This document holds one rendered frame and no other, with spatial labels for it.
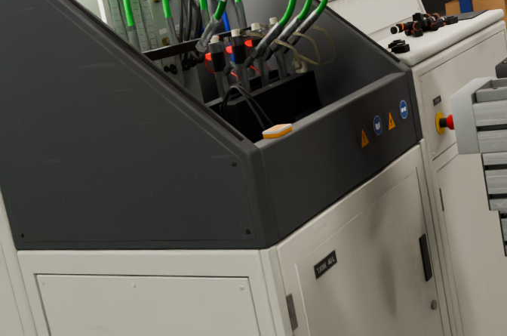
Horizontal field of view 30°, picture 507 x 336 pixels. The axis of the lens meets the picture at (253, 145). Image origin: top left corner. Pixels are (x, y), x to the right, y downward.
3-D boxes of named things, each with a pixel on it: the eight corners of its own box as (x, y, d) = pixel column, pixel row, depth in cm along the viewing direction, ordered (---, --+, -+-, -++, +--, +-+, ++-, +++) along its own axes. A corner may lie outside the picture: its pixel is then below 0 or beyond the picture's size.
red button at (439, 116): (454, 135, 214) (450, 113, 213) (437, 137, 216) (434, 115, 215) (462, 130, 218) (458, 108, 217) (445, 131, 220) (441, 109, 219)
